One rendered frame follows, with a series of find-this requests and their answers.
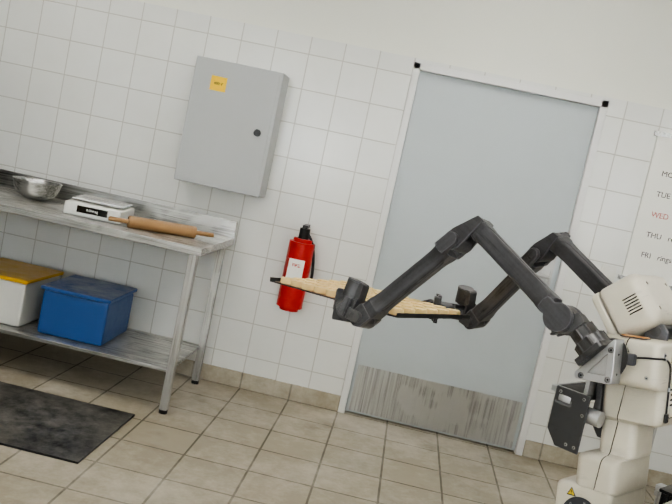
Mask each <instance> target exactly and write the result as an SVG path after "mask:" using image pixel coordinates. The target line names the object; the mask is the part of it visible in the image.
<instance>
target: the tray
mask: <svg viewBox="0 0 672 504"><path fill-rule="evenodd" d="M276 281H277V282H276ZM280 281H281V278H275V277H270V282H274V283H277V284H281V285H284V286H288V287H291V288H295V289H298V290H302V291H305V292H308V293H312V294H315V295H319V296H322V297H326V298H329V299H333V300H334V299H335V298H331V297H328V296H324V295H321V294H317V293H314V292H310V291H307V290H303V289H300V288H296V287H293V286H289V285H286V284H282V283H279V282H280ZM387 315H388V316H392V317H395V318H433V319H470V315H457V314H415V313H397V315H396V316H394V315H391V314H387Z"/></svg>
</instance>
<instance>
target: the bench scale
mask: <svg viewBox="0 0 672 504"><path fill-rule="evenodd" d="M132 206H133V204H128V203H124V202H119V201H114V200H109V199H105V198H100V197H95V196H90V195H86V194H85V195H79V196H72V199H70V200H66V201H65V204H64V210H63V212H64V213H66V214H71V215H76V216H80V217H85V218H90V219H95V220H100V221H104V222H109V223H114V224H121V223H120V222H114V221H109V220H108V217H109V216H112V217H118V218H124V219H128V217H129V216H134V210H135V209H134V208H132Z"/></svg>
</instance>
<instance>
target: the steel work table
mask: <svg viewBox="0 0 672 504"><path fill-rule="evenodd" d="M12 176H25V177H32V178H38V179H43V180H48V181H52V182H56V183H59V184H62V185H63V186H62V187H61V190H60V192H59V193H58V194H57V195H56V196H55V197H54V198H52V199H48V200H44V201H38V200H32V199H28V198H26V197H24V196H23V195H21V194H20V193H18V192H17V191H16V188H15V186H14V184H13V177H12ZM85 194H86V195H90V196H95V197H100V198H105V199H109V200H114V201H119V202H124V203H128V204H133V206H132V208H134V209H135V210H134V216H135V217H142V218H148V219H156V220H160V221H166V222H172V223H178V224H184V225H190V226H196V227H197V230H199V231H203V232H209V233H214V237H213V238H212V237H206V236H200V235H196V237H195V238H189V237H183V236H177V235H170V234H164V233H158V232H152V231H145V230H139V229H133V228H128V227H127V224H126V223H121V224H114V223H109V222H104V221H100V220H95V219H90V218H85V217H80V216H76V215H71V214H66V213H64V212H63V210H64V204H65V201H66V200H70V199H72V196H79V195H85ZM0 211H2V212H7V213H11V214H15V215H20V216H24V217H29V218H33V219H37V220H42V221H46V222H51V223H55V224H59V225H64V226H68V227H73V228H77V229H81V230H86V231H90V232H95V233H99V234H103V235H108V236H112V237H117V238H121V239H125V240H130V241H134V242H139V243H143V244H147V245H152V246H156V247H161V248H165V249H169V250H174V251H178V252H183V253H187V254H189V257H188V262H187V267H186V272H185V277H184V283H183V288H182V293H181V298H180V303H179V308H178V313H177V318H176V323H175V328H174V334H173V339H170V338H166V337H161V336H157V335H153V334H149V333H145V332H140V331H136V330H132V329H128V328H127V330H126V331H125V332H124V333H122V334H120V335H119V336H117V337H115V338H113V339H112V340H110V341H108V342H107V343H105V344H103V345H102V346H96V345H91V344H87V343H83V342H78V341H74V340H69V339H65V338H61V337H56V336H52V335H48V334H43V333H40V332H38V330H37V328H38V322H39V319H38V320H35V321H32V322H30V323H27V324H24V325H22V326H19V327H15V326H11V325H6V324H2V323H0V332H1V333H5V334H9V335H13V336H18V337H22V338H26V339H30V340H34V341H39V342H43V343H47V344H51V345H55V346H59V347H64V348H68V349H72V350H76V351H80V352H85V353H89V354H93V355H97V356H101V357H106V358H110V359H114V360H118V361H122V362H126V363H131V364H135V365H139V366H143V367H147V368H152V369H156V370H160V371H164V372H166V374H165V380H164V385H163V390H162V395H161V400H160V405H159V412H158V413H160V414H164V415H165V414H167V411H168V408H169V402H170V397H171V392H172V387H173V382H174V377H175V372H176V367H177V366H178V365H179V364H181V363H182V362H183V361H184V360H186V359H187V358H188V357H189V356H191V355H192V354H193V353H195V352H196V351H197V354H196V359H195V364H194V369H193V374H192V381H191V383H192V384H199V380H200V375H201V370H202V365H203V360H204V355H205V350H206V345H207V340H208V335H209V330H210V325H211V320H212V315H213V310H214V305H215V300H216V295H217V290H218V285H219V280H220V275H221V270H222V265H223V260H224V255H225V250H226V247H228V246H231V245H233V242H234V237H235V232H236V227H237V221H233V220H228V219H224V218H219V217H215V216H210V215H206V214H202V213H197V212H193V211H188V210H184V209H179V208H175V207H170V206H166V205H161V204H157V203H152V202H148V201H143V200H139V199H134V198H130V197H125V196H121V195H116V194H112V193H107V192H103V191H98V190H94V189H90V188H85V187H81V186H76V185H72V184H67V183H63V182H58V181H54V180H49V179H45V178H40V177H36V176H31V175H27V174H22V173H18V172H13V171H9V170H4V169H0ZM215 251H217V254H216V259H215V264H214V269H213V274H212V279H211V284H210V289H209V294H208V299H207V304H206V309H205V314H204V319H203V324H202V329H201V334H200V339H199V344H198V345H195V344H191V343H187V342H183V341H182V337H183V331H184V326H185V321H186V316H187V311H188V306H189V301H190V296H191V291H192V286H193V281H194V276H195V271H196V266H197V260H198V256H200V257H201V256H204V255H206V254H209V253H212V252H215Z"/></svg>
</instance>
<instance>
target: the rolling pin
mask: <svg viewBox="0 0 672 504"><path fill-rule="evenodd" d="M108 220H109V221H114V222H120V223H126V224H127V227H128V228H133V229H139V230H145V231H152V232H158V233H164V234H170V235H177V236H183V237H189V238H195V237H196V235H200V236H206V237H212V238H213V237H214V233H209V232H203V231H197V227H196V226H190V225H184V224H178V223H172V222H166V221H160V220H154V219H148V218H142V217H135V216H129V217H128V219H124V218H118V217H112V216H109V217H108Z"/></svg>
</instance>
